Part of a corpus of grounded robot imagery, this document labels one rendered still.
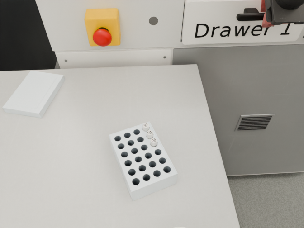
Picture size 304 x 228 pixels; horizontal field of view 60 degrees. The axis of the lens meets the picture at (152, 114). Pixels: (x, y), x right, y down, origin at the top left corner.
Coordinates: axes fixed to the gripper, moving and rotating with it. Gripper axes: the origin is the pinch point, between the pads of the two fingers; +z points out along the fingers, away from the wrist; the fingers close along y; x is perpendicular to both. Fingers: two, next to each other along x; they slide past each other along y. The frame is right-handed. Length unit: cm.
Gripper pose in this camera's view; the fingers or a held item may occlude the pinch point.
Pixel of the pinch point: (265, 17)
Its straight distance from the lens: 66.7
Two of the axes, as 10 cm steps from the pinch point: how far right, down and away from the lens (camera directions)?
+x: -10.0, 0.4, -0.5
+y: -0.4, -10.0, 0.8
